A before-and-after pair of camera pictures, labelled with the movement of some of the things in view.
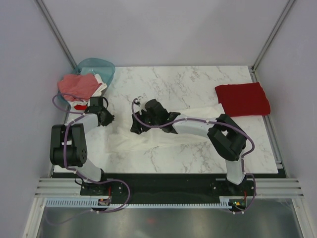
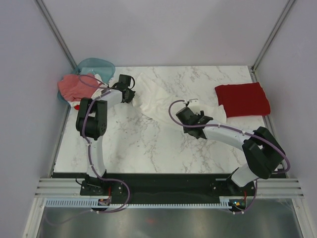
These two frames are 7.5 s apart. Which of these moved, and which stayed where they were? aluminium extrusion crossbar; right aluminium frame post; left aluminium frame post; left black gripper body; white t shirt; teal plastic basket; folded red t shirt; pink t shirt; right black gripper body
Moved: left black gripper body; white t shirt; right black gripper body
Stayed: left aluminium frame post; aluminium extrusion crossbar; teal plastic basket; folded red t shirt; pink t shirt; right aluminium frame post
